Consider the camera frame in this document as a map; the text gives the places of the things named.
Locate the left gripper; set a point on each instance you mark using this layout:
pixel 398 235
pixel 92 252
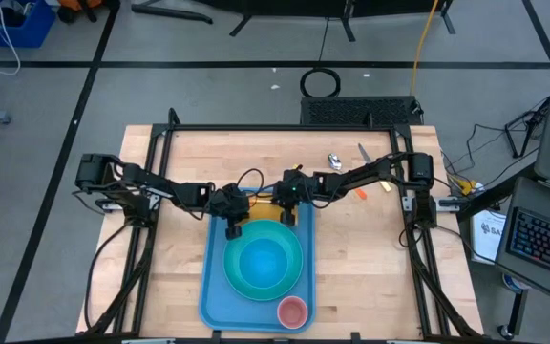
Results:
pixel 229 205

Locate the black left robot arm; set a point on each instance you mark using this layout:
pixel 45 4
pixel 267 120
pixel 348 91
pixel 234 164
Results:
pixel 160 184

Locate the teal plate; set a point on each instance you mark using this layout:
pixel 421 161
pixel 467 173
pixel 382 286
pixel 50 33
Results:
pixel 232 267

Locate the white printed box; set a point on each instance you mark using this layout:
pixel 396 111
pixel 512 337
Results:
pixel 487 239

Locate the blue-teal bowl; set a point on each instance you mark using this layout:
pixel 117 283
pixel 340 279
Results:
pixel 263 263

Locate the yellow connector bundle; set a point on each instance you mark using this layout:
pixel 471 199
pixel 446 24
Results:
pixel 466 185

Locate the orange napkin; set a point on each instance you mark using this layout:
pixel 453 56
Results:
pixel 265 212

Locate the black metal frame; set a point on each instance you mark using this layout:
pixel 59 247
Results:
pixel 256 128

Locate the black perforated computer case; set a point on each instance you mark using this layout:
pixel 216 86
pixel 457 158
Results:
pixel 351 111

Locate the blue plastic bin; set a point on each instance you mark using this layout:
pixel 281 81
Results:
pixel 31 33

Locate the pink cup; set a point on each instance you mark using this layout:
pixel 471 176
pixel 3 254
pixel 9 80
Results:
pixel 292 313

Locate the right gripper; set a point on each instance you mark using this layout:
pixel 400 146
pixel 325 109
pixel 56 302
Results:
pixel 299 188

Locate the blue plastic tray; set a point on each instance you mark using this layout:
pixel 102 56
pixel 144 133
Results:
pixel 217 286

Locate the black floor bar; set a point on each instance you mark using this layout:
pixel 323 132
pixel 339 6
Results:
pixel 170 13

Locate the orange and black bag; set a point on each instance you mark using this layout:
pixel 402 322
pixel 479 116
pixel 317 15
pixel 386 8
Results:
pixel 77 5

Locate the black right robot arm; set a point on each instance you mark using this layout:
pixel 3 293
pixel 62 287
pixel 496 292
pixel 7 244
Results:
pixel 365 172

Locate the black divider screen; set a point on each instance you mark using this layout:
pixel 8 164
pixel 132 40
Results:
pixel 303 6

